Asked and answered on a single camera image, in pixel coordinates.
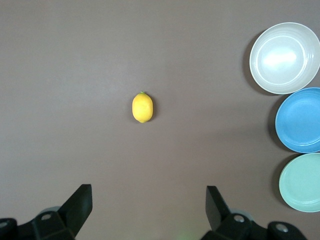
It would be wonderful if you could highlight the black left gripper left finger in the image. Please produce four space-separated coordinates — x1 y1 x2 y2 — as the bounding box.
19 183 94 240

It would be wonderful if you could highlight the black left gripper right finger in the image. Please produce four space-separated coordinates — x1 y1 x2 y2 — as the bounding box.
199 185 270 240

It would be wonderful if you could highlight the beige plate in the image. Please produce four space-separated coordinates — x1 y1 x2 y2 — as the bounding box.
248 21 320 96

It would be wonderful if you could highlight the blue plate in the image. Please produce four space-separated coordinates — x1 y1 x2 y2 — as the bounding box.
274 87 320 154

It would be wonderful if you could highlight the yellow lemon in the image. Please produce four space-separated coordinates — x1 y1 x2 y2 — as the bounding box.
131 90 154 124

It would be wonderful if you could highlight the light green plate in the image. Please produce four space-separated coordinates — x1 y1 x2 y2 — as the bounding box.
278 152 320 214

